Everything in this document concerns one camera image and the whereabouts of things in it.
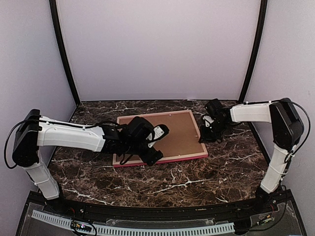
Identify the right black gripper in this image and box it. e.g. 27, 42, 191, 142
199, 119, 229, 143

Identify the light wooden picture frame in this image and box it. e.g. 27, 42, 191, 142
112, 109, 209, 168

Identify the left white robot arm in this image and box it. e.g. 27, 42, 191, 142
10, 109, 169, 214

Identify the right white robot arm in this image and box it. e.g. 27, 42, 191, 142
199, 98, 310, 194

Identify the small circuit board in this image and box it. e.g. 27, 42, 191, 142
70, 221, 92, 232

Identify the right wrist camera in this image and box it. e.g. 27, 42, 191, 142
201, 115, 215, 128

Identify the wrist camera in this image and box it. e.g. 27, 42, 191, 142
201, 115, 215, 128
146, 124, 169, 148

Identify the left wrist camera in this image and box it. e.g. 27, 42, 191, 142
146, 124, 169, 148

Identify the grey slotted cable duct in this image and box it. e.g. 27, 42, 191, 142
31, 210, 235, 236

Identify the black front rail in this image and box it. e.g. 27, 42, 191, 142
15, 190, 307, 236

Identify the right black corner post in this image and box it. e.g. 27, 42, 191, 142
238, 0, 268, 103

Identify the black corner post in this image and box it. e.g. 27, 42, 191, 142
238, 0, 268, 103
49, 0, 81, 106

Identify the left black corner post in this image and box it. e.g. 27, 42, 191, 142
49, 0, 81, 106

